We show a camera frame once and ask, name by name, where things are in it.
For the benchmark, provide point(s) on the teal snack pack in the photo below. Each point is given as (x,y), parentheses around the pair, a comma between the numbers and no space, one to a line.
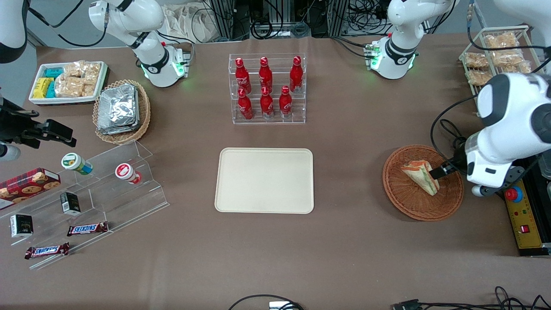
(54,72)
(51,89)

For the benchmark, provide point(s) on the red tartan cookie box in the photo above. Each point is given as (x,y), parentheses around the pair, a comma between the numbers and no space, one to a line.
(26,185)

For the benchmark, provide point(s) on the small black white box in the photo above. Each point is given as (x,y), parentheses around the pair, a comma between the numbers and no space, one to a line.
(21,225)

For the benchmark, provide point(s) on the round brown wicker basket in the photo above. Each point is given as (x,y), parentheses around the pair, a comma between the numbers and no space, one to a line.
(413,202)

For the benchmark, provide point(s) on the white rectangular snack tray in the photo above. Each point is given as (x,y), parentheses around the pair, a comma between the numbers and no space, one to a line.
(69,100)

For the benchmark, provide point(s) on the beige canvas bag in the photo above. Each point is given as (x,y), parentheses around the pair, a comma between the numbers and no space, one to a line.
(189,23)

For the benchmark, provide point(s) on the clear bread bag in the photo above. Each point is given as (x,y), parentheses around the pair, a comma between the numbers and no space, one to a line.
(476,60)
(478,77)
(507,58)
(501,40)

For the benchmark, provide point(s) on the yellow black control box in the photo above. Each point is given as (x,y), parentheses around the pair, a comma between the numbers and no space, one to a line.
(527,224)

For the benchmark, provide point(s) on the silver foil packs stack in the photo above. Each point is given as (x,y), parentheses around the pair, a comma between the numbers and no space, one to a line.
(118,107)

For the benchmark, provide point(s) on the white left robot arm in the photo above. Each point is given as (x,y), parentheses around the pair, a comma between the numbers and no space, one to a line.
(400,43)

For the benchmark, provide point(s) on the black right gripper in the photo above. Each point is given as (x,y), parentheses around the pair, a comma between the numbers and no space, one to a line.
(12,123)

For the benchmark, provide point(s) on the beige plastic tray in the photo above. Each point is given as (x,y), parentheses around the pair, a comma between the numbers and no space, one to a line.
(264,181)

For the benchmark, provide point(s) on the green lid yogurt cup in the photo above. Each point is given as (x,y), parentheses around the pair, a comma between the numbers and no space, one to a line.
(75,163)

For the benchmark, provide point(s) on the clear acrylic bottle rack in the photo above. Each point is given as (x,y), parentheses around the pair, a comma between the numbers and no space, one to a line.
(297,112)

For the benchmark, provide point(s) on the yellow snack pack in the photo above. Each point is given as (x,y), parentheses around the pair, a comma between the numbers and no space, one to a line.
(42,87)

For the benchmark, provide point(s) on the clear rice cracker bag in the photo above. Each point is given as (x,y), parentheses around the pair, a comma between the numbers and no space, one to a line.
(74,69)
(92,73)
(69,87)

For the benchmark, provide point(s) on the brown snickers bar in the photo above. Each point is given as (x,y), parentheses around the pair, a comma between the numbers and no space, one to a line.
(46,250)
(88,228)

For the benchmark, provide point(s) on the red cola bottle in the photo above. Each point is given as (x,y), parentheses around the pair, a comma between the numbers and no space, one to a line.
(285,104)
(242,77)
(295,75)
(245,107)
(265,75)
(267,105)

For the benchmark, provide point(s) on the triangle sandwich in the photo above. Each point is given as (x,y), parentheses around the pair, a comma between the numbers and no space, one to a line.
(422,174)

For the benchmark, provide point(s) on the clear plastic container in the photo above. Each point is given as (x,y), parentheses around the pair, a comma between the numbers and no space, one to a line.
(546,170)

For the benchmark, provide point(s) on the red lid yogurt cup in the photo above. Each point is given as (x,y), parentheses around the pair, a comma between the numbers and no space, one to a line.
(127,173)

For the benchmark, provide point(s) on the clear acrylic step shelf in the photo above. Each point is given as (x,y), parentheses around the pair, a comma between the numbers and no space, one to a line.
(112,202)

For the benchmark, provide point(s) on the small black green box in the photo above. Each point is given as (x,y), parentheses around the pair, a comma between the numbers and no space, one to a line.
(70,203)

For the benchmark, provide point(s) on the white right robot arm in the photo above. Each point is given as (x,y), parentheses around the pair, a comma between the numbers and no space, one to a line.
(148,56)

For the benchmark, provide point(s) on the red emergency stop button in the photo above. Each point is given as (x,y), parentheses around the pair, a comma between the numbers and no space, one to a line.
(513,194)

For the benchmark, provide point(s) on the oval tan wicker basket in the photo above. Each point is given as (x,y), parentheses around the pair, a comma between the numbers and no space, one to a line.
(144,112)

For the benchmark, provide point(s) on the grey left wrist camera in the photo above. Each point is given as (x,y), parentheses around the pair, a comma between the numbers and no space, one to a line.
(484,190)

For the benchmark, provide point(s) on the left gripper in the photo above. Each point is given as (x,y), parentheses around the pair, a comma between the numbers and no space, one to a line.
(459,161)

